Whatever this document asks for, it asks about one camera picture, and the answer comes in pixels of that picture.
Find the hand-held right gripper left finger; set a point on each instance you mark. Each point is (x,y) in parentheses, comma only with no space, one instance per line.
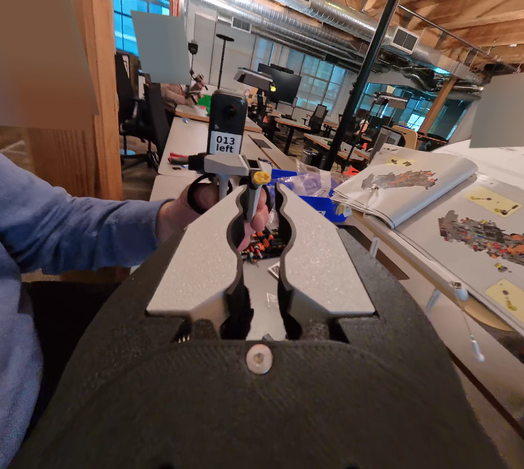
(192,272)

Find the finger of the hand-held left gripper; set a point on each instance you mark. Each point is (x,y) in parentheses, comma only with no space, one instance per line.
(262,167)
(225,165)

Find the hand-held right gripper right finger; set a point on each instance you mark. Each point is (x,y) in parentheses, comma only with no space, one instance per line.
(327,272)

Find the yellow lego pin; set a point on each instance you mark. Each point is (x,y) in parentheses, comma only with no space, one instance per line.
(262,177)

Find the partly built lego car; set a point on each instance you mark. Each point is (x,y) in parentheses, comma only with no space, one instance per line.
(262,246)

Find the person's left forearm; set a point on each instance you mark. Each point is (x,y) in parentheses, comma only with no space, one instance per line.
(82,223)

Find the lego instruction booklet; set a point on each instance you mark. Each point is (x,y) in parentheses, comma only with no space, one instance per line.
(430,190)

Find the person's left hand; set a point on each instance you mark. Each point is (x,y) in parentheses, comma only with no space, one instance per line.
(176,215)

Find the green plastic bin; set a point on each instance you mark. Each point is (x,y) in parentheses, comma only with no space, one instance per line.
(204,100)

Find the red and black tool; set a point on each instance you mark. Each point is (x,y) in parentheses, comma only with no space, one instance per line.
(180,158)

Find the grey desk monitor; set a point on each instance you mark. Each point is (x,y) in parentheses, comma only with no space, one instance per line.
(254,77)

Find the sticker sheet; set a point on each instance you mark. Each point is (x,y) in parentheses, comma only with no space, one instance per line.
(275,269)

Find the wood top office desk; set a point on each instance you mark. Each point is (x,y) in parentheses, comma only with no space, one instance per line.
(327,141)
(292,124)

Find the black floor lamp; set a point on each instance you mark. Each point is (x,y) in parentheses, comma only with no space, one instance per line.
(223,64)

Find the blue plastic bin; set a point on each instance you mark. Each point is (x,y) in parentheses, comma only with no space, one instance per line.
(323,207)

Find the black office chair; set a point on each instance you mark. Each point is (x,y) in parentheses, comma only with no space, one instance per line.
(139,109)
(318,117)

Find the wooden building column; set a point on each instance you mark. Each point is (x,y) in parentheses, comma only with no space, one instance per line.
(102,68)

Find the black steel pillar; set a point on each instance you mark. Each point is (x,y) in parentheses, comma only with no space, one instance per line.
(372,51)

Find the white booklet stand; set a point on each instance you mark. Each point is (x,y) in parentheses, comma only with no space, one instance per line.
(483,311)

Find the black wall screen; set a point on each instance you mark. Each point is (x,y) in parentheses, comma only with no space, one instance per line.
(284,84)

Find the silver ventilation duct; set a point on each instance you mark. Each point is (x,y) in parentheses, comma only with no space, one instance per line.
(327,14)

